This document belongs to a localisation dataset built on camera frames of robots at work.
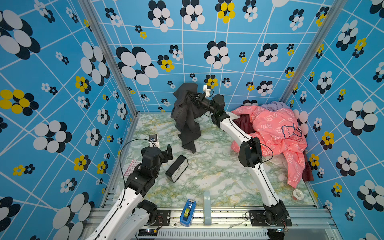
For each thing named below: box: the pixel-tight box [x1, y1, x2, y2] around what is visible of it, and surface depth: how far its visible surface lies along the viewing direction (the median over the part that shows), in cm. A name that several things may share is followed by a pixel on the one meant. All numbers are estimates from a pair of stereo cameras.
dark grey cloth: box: [170, 83, 208, 154], surface depth 92 cm
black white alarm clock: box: [165, 154, 189, 183], surface depth 84 cm
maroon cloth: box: [232, 114, 256, 134], surface depth 106 cm
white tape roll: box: [293, 189, 304, 200], surface depth 80 cm
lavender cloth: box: [261, 101, 290, 111], surface depth 107 cm
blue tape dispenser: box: [179, 198, 197, 227], surface depth 72 cm
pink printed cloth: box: [231, 105, 308, 189], surface depth 91 cm
